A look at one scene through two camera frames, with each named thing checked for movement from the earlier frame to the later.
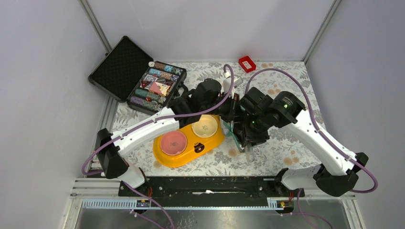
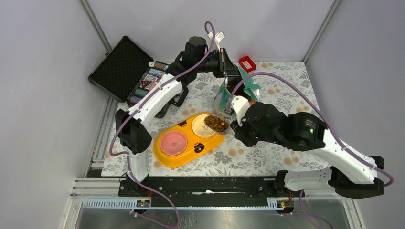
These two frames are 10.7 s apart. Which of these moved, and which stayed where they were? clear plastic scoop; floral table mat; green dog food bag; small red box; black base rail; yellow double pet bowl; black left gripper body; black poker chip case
Moved: green dog food bag; black left gripper body; clear plastic scoop
Stayed: small red box; floral table mat; yellow double pet bowl; black poker chip case; black base rail
